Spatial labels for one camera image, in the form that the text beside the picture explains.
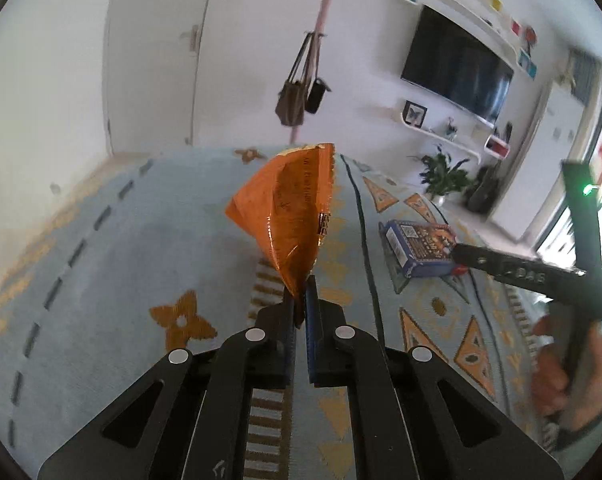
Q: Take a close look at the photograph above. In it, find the black picture frame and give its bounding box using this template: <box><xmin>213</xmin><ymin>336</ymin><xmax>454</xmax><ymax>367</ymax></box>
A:
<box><xmin>403</xmin><ymin>100</ymin><xmax>428</xmax><ymax>127</ymax></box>

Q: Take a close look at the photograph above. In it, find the black wall television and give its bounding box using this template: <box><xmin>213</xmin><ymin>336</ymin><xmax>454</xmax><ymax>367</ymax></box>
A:
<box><xmin>400</xmin><ymin>5</ymin><xmax>516</xmax><ymax>126</ymax></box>

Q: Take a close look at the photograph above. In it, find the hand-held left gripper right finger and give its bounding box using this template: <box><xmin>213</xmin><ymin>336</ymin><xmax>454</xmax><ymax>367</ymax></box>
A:
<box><xmin>303</xmin><ymin>275</ymin><xmax>564</xmax><ymax>480</ymax></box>

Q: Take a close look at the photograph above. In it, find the white wall shelf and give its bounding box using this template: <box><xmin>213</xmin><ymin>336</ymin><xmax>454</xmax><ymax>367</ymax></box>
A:
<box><xmin>393</xmin><ymin>100</ymin><xmax>486</xmax><ymax>161</ymax></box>

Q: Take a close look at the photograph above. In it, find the orange snack packet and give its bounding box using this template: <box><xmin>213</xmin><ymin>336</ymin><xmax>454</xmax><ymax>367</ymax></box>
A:
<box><xmin>224</xmin><ymin>142</ymin><xmax>338</xmax><ymax>298</ymax></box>

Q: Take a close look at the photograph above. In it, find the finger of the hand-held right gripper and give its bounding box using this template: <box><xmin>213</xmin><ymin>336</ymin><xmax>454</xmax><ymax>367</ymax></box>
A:
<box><xmin>452</xmin><ymin>242</ymin><xmax>505</xmax><ymax>282</ymax></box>

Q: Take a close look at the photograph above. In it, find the white cabinet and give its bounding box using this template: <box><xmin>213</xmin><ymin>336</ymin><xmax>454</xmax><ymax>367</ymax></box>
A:
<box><xmin>488</xmin><ymin>80</ymin><xmax>589</xmax><ymax>241</ymax></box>

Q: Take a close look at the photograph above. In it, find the brown hanging bag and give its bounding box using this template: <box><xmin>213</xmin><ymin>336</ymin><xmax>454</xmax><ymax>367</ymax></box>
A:
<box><xmin>275</xmin><ymin>32</ymin><xmax>314</xmax><ymax>128</ymax></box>

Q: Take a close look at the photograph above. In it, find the blue printed cardboard box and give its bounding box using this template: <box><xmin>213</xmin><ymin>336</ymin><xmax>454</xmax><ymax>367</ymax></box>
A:
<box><xmin>379</xmin><ymin>219</ymin><xmax>469</xmax><ymax>279</ymax></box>

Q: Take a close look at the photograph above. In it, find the black hanging bag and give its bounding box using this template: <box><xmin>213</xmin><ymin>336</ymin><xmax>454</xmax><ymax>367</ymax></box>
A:
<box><xmin>303</xmin><ymin>35</ymin><xmax>332</xmax><ymax>114</ymax></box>

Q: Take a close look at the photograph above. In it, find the black backpack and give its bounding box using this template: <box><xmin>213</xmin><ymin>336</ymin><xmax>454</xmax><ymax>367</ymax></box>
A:
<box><xmin>468</xmin><ymin>165</ymin><xmax>502</xmax><ymax>213</ymax></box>

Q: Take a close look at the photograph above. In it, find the curved white upper shelf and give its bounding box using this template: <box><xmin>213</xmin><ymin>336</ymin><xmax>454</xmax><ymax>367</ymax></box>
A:
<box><xmin>366</xmin><ymin>0</ymin><xmax>539</xmax><ymax>81</ymax></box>

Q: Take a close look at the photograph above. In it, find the person's right forearm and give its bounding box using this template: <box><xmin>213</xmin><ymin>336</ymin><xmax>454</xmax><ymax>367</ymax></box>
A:
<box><xmin>545</xmin><ymin>400</ymin><xmax>602</xmax><ymax>457</ymax></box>

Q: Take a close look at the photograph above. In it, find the pink coat stand pole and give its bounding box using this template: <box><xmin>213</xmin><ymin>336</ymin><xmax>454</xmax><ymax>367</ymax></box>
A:
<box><xmin>291</xmin><ymin>0</ymin><xmax>342</xmax><ymax>153</ymax></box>

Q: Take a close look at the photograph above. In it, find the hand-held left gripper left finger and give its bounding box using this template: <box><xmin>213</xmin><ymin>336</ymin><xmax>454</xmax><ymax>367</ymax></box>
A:
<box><xmin>37</xmin><ymin>305</ymin><xmax>302</xmax><ymax>480</ymax></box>

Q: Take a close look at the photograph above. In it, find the white door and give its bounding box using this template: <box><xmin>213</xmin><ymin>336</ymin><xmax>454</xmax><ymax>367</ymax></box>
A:
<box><xmin>106</xmin><ymin>0</ymin><xmax>219</xmax><ymax>157</ymax></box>

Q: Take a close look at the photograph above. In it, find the person's right hand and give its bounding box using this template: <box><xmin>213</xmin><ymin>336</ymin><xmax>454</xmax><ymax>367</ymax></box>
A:
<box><xmin>532</xmin><ymin>311</ymin><xmax>602</xmax><ymax>432</ymax></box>

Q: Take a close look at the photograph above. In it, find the light blue patterned rug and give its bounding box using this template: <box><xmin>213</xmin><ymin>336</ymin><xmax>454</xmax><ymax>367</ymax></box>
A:
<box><xmin>0</xmin><ymin>142</ymin><xmax>556</xmax><ymax>480</ymax></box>

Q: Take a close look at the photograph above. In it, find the green potted plant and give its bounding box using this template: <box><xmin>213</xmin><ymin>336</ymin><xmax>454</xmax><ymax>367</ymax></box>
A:
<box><xmin>420</xmin><ymin>144</ymin><xmax>474</xmax><ymax>201</ymax></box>

